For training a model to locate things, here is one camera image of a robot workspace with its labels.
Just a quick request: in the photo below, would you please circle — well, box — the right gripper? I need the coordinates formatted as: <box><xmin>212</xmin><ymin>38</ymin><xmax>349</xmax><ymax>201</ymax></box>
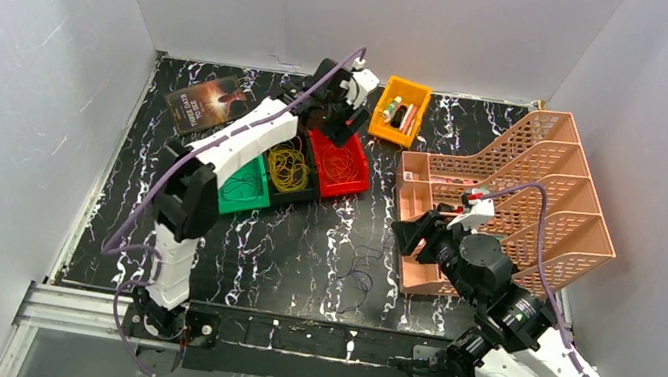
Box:
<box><xmin>378</xmin><ymin>202</ymin><xmax>490</xmax><ymax>308</ymax></box>

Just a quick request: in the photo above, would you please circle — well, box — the purple wire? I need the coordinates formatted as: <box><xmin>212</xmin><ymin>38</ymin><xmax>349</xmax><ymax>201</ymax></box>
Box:
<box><xmin>331</xmin><ymin>225</ymin><xmax>396</xmax><ymax>321</ymax></box>
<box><xmin>223</xmin><ymin>170</ymin><xmax>263</xmax><ymax>207</ymax></box>

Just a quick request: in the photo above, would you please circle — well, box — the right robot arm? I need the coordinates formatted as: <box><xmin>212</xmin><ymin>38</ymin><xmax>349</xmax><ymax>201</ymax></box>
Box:
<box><xmin>391</xmin><ymin>211</ymin><xmax>599</xmax><ymax>377</ymax></box>

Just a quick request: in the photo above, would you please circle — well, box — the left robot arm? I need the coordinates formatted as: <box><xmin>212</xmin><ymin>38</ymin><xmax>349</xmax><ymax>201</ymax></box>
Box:
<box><xmin>133</xmin><ymin>58</ymin><xmax>379</xmax><ymax>341</ymax></box>

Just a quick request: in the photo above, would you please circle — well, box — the orange-yellow plastic bin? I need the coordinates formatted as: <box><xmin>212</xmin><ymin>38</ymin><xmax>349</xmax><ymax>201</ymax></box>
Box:
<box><xmin>367</xmin><ymin>75</ymin><xmax>433</xmax><ymax>149</ymax></box>

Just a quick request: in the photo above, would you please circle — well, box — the red plastic bin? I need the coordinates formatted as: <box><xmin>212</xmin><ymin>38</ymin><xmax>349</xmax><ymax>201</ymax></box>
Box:
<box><xmin>309</xmin><ymin>130</ymin><xmax>371</xmax><ymax>198</ymax></box>

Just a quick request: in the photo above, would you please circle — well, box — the green plastic bin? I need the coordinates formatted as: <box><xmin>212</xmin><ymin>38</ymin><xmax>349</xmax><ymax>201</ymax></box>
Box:
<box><xmin>218</xmin><ymin>156</ymin><xmax>270</xmax><ymax>215</ymax></box>

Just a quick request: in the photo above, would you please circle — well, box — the pink desk organizer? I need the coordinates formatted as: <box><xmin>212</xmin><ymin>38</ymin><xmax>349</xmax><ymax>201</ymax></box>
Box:
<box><xmin>395</xmin><ymin>110</ymin><xmax>616</xmax><ymax>297</ymax></box>

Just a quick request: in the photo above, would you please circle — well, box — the dark book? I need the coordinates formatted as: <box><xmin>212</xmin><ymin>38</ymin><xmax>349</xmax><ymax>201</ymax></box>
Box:
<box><xmin>164</xmin><ymin>76</ymin><xmax>255</xmax><ymax>136</ymax></box>

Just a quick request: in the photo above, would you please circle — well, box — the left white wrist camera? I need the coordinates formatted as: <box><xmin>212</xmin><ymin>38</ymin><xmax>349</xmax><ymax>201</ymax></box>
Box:
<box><xmin>339</xmin><ymin>57</ymin><xmax>380</xmax><ymax>110</ymax></box>

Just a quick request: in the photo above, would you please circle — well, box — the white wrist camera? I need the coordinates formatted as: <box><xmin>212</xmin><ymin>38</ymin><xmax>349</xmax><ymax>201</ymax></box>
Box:
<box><xmin>447</xmin><ymin>187</ymin><xmax>496</xmax><ymax>233</ymax></box>
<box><xmin>339</xmin><ymin>57</ymin><xmax>380</xmax><ymax>110</ymax></box>

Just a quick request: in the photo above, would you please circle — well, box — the orange wire in red bin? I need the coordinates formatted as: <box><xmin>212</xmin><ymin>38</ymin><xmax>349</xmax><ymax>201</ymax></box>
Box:
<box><xmin>315</xmin><ymin>143</ymin><xmax>368</xmax><ymax>194</ymax></box>

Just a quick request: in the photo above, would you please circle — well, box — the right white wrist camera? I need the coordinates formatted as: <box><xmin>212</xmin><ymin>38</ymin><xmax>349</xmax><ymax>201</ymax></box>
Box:
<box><xmin>447</xmin><ymin>187</ymin><xmax>496</xmax><ymax>233</ymax></box>

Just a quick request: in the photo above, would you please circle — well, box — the yellow-green wire coil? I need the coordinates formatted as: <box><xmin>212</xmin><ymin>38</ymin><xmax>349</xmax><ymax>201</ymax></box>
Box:
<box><xmin>263</xmin><ymin>143</ymin><xmax>316</xmax><ymax>197</ymax></box>

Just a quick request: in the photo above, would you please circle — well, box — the purple wire in green bin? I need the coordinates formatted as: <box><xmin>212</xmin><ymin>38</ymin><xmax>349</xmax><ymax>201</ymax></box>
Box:
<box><xmin>223</xmin><ymin>170</ymin><xmax>263</xmax><ymax>207</ymax></box>

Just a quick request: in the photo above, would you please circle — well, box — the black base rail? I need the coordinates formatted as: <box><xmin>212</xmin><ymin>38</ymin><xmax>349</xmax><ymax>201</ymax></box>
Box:
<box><xmin>14</xmin><ymin>283</ymin><xmax>472</xmax><ymax>377</ymax></box>

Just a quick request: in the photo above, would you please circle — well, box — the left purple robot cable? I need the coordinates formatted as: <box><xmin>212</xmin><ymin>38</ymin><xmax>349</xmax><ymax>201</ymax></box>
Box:
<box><xmin>82</xmin><ymin>11</ymin><xmax>369</xmax><ymax>377</ymax></box>

